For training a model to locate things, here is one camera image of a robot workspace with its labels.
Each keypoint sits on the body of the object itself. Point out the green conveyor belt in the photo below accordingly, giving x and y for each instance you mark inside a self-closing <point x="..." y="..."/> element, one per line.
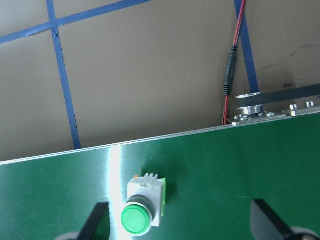
<point x="225" y="175"/>

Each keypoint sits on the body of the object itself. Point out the green push button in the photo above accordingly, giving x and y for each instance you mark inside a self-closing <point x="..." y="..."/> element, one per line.
<point x="136" y="220"/>

